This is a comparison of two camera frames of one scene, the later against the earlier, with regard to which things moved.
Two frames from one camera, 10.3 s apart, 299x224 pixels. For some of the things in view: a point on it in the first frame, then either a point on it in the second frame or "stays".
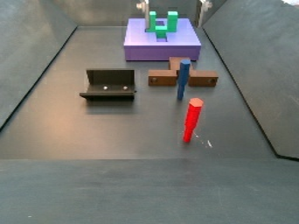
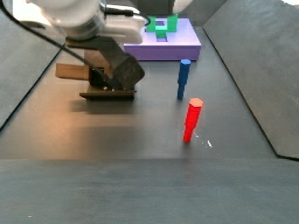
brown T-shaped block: [200, 78] → [79, 72]
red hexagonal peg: [192, 118] stays
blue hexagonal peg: [184, 77] stays
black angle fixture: [110, 84] stays
